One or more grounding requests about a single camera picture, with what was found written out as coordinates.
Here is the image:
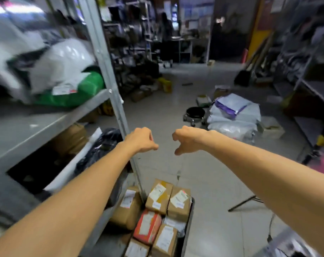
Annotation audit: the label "person's left hand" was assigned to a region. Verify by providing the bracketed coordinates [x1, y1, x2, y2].
[123, 127, 159, 154]

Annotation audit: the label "person's right hand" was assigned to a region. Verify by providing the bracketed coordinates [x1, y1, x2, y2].
[172, 125, 215, 156]

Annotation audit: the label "box with yellow tape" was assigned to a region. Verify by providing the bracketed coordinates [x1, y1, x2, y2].
[145, 179, 174, 215]

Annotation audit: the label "small box two labels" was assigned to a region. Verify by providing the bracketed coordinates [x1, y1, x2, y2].
[167, 186, 192, 222]

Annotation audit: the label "red parcel box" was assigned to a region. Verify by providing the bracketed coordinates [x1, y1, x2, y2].
[133, 210, 162, 245]

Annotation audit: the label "grey plastic mailer bag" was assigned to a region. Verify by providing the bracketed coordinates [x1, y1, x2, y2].
[163, 216, 187, 237]

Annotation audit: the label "box with handwritten label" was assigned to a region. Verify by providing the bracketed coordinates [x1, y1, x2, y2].
[152, 225, 178, 257]

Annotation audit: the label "small cardboard box white label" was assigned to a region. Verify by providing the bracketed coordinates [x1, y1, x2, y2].
[124, 238, 150, 257]

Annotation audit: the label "person's right forearm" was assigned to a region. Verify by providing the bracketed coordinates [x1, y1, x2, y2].
[204, 131, 324, 256]

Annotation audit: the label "person's left forearm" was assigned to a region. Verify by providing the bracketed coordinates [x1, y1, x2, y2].
[0, 143, 133, 257]

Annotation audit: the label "black plastic bag parcel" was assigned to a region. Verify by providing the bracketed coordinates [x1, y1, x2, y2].
[75, 127, 124, 176]

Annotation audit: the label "stacked brown cardboard boxes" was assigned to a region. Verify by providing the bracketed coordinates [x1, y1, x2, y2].
[52, 123, 89, 156]

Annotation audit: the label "green plastic mailer bag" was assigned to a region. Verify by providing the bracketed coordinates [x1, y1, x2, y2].
[34, 71, 106, 108]

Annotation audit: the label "labelled cardboard box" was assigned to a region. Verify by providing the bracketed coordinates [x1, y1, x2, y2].
[109, 186, 142, 231]

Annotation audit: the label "grey metal shelf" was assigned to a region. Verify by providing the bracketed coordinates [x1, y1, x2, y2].
[0, 0, 146, 257]

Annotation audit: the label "heap of white plastic bags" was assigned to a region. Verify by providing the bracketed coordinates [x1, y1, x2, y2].
[207, 93, 262, 141]

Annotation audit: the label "black light stand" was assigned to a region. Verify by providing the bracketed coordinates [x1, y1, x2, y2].
[228, 195, 264, 212]

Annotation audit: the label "background shelving with goods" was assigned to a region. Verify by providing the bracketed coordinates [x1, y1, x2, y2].
[103, 0, 324, 147]

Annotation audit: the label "yellow orange board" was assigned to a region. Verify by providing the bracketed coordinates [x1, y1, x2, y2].
[246, 0, 272, 55]

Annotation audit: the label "pink bag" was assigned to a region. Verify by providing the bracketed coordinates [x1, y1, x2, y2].
[311, 153, 324, 177]

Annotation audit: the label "low grey metal rack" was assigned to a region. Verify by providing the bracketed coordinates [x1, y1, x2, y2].
[261, 227, 321, 257]

